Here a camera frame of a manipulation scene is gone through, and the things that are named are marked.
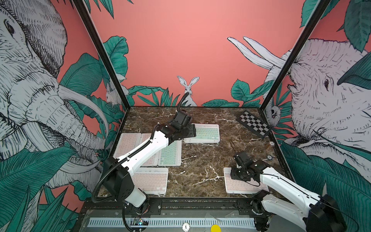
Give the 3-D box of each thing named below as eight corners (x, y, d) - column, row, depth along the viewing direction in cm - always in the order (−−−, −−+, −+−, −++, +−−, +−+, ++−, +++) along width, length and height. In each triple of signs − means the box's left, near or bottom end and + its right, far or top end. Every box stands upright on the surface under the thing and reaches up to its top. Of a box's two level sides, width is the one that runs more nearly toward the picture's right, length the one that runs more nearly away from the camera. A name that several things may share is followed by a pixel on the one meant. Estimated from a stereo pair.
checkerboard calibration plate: (234, 121, 115) (236, 118, 112) (243, 113, 121) (244, 110, 117) (263, 139, 104) (265, 136, 101) (270, 130, 110) (273, 127, 107)
